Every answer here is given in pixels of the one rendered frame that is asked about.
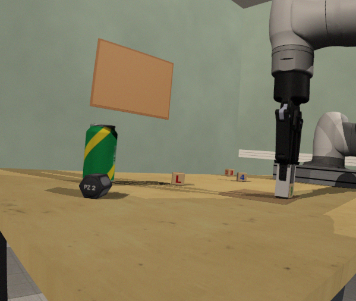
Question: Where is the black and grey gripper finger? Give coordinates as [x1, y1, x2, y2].
[290, 111, 303, 184]
[274, 104, 299, 197]

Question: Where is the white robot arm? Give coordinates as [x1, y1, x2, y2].
[269, 0, 356, 169]

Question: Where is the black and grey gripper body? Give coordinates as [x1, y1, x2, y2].
[273, 73, 310, 126]

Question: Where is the tan square mat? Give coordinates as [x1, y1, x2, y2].
[219, 189, 301, 205]

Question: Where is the green and yellow drink can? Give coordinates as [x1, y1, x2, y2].
[83, 124, 118, 182]

